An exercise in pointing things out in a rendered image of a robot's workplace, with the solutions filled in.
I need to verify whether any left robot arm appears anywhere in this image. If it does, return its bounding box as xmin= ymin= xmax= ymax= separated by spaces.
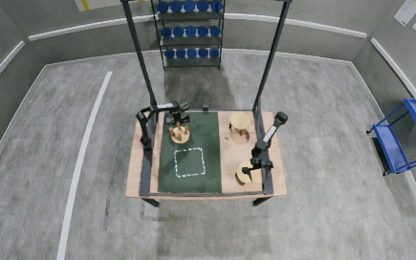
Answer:
xmin=250 ymin=111 xmax=288 ymax=165

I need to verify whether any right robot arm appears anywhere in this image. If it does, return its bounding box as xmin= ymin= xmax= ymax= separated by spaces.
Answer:
xmin=136 ymin=100 xmax=190 ymax=151

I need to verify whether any small wooden stool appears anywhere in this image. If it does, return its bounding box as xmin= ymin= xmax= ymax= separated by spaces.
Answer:
xmin=229 ymin=112 xmax=250 ymax=136
xmin=169 ymin=122 xmax=189 ymax=143
xmin=235 ymin=162 xmax=258 ymax=186

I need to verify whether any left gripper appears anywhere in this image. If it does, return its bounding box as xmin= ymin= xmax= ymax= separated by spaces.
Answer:
xmin=241 ymin=155 xmax=274 ymax=182

